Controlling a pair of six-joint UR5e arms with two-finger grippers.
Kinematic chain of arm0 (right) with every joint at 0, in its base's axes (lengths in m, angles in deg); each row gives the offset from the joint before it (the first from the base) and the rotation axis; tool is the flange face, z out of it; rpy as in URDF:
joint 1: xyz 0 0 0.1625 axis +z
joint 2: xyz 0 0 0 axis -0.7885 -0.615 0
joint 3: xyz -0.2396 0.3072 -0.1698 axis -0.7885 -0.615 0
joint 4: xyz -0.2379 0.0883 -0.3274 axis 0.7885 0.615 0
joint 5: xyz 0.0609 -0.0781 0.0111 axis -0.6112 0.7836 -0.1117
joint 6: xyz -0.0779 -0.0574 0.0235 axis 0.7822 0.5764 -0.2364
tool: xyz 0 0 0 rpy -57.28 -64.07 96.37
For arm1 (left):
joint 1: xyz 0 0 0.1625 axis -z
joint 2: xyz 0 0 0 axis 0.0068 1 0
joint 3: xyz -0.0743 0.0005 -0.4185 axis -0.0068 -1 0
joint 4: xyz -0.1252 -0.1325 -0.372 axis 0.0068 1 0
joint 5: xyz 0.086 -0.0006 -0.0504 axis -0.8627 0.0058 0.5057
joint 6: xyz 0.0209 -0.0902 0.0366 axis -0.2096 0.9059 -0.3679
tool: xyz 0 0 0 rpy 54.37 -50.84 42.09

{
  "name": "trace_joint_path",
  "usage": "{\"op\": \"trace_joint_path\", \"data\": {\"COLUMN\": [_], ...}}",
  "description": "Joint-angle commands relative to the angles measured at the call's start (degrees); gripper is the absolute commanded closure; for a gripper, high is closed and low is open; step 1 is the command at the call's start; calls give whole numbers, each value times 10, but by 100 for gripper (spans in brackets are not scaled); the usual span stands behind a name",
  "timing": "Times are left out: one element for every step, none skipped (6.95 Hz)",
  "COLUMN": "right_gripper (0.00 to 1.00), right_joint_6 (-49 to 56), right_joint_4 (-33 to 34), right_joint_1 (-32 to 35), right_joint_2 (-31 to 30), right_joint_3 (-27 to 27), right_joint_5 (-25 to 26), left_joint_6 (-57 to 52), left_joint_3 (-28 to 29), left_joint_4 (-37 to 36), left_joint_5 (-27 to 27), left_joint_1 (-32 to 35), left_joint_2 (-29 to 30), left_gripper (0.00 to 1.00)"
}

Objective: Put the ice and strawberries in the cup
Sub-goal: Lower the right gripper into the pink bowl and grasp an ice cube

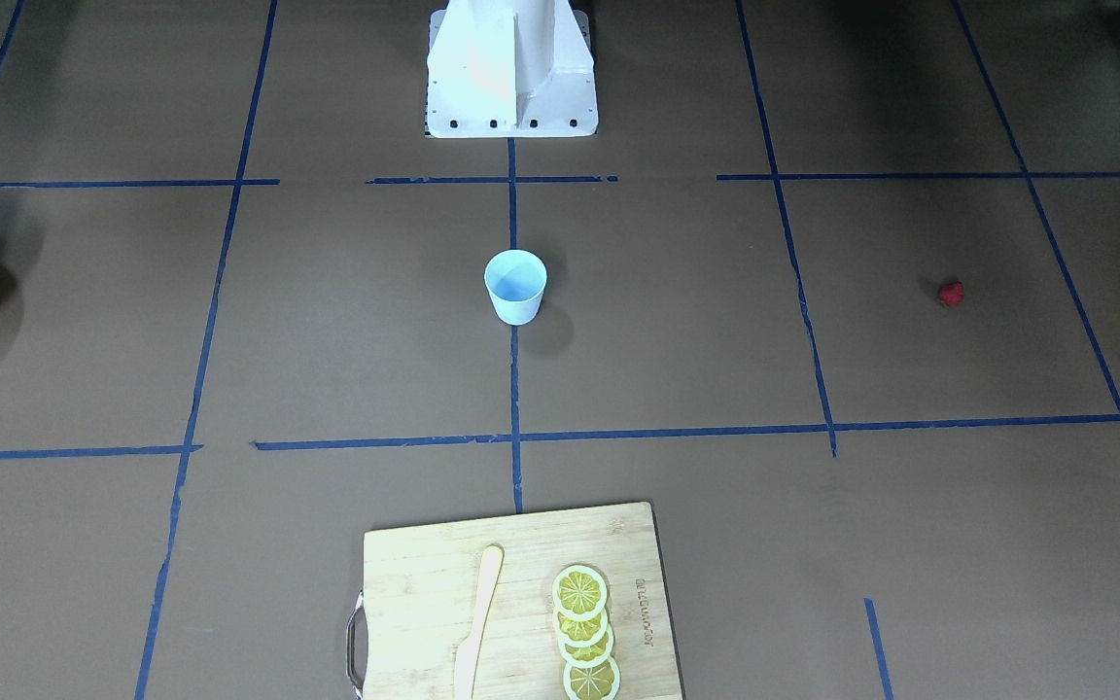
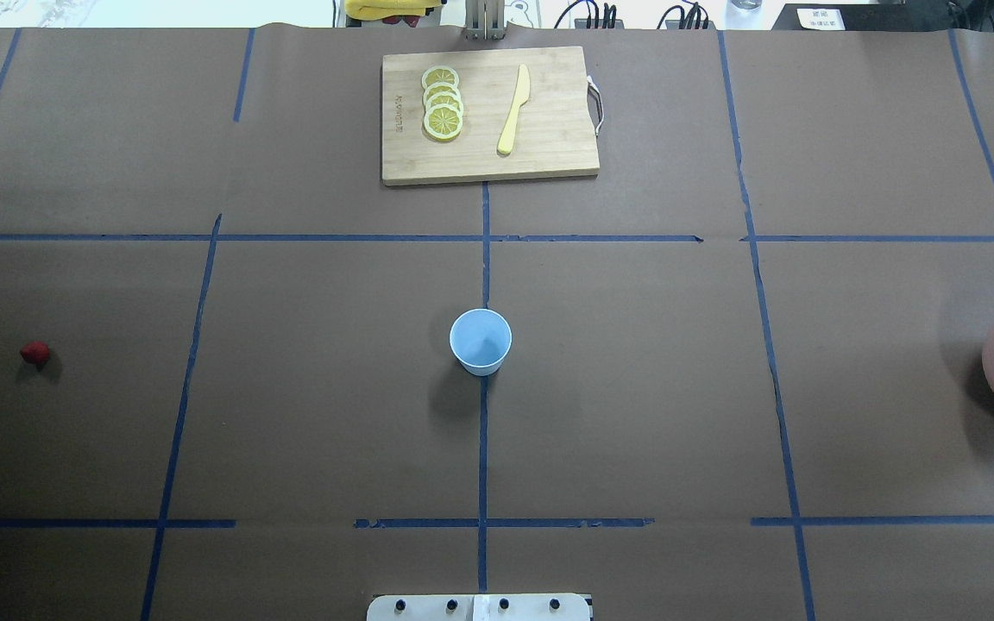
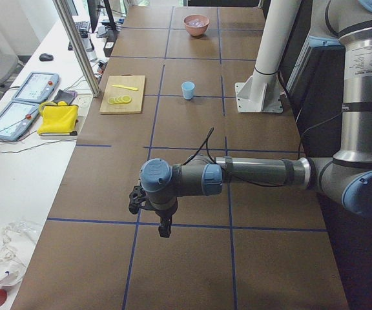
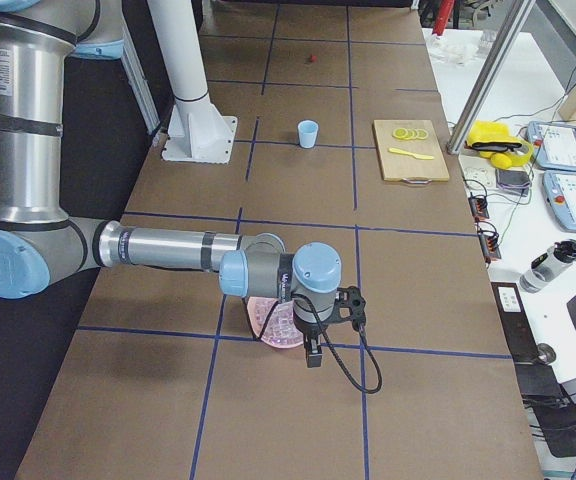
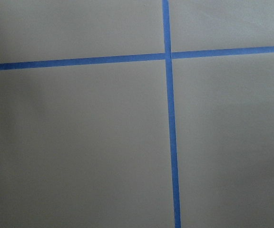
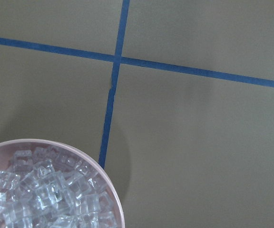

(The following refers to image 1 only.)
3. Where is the red strawberry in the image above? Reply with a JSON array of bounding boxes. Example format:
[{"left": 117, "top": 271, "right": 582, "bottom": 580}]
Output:
[{"left": 936, "top": 282, "right": 965, "bottom": 307}]

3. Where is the light blue plastic cup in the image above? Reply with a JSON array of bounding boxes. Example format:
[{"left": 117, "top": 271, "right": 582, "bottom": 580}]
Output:
[{"left": 483, "top": 249, "right": 548, "bottom": 327}]

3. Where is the yellow plastic knife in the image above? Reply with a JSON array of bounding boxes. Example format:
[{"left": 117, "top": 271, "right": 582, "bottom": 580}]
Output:
[{"left": 452, "top": 544, "right": 504, "bottom": 699}]

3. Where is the top lemon slice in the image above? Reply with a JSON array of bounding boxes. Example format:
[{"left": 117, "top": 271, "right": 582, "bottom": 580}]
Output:
[{"left": 551, "top": 564, "right": 610, "bottom": 620}]

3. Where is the lemon slice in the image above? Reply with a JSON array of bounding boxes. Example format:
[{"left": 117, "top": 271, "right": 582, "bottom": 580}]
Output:
[
  {"left": 563, "top": 657, "right": 620, "bottom": 700},
  {"left": 551, "top": 564, "right": 610, "bottom": 620},
  {"left": 554, "top": 609, "right": 609, "bottom": 648},
  {"left": 557, "top": 626, "right": 616, "bottom": 669}
]

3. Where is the bamboo cutting board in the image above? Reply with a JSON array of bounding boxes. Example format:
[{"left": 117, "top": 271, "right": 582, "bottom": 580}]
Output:
[{"left": 347, "top": 502, "right": 683, "bottom": 699}]

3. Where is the bottom lemon slice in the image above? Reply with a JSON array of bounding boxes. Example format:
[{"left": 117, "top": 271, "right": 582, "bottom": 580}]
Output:
[{"left": 563, "top": 657, "right": 620, "bottom": 700}]

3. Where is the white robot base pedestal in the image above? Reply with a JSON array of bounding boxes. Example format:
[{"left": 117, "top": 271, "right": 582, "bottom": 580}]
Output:
[{"left": 424, "top": 1, "right": 599, "bottom": 139}]

